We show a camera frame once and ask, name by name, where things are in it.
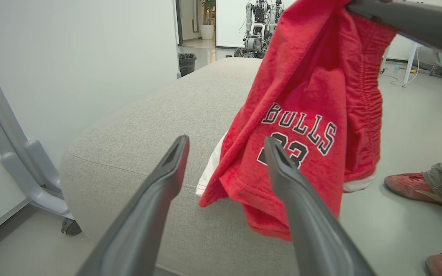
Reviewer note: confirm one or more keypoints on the white tracked robot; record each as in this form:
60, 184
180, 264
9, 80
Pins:
258, 30

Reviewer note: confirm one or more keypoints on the black caster wheel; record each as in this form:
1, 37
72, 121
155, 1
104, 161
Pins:
71, 227

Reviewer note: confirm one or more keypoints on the white table leg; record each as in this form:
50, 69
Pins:
410, 63

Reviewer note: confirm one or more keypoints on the white garment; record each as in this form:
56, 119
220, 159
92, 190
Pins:
209, 172

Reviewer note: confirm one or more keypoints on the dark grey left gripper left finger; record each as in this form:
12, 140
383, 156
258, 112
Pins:
144, 222

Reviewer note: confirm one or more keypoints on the black waste bin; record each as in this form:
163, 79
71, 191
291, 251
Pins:
187, 64

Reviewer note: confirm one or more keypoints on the grey fabric sofa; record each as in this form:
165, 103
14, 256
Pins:
159, 115

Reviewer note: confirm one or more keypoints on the green potted plant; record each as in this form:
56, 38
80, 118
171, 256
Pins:
208, 7

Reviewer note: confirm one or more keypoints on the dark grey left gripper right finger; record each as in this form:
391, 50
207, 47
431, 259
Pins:
313, 234

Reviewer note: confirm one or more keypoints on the white plant pot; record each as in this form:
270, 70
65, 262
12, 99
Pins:
206, 32

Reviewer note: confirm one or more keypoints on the red Bulls basketball shorts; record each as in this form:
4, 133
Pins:
313, 96

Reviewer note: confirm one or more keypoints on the grey whiteboard stand foot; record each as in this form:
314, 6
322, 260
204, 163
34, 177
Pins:
33, 184

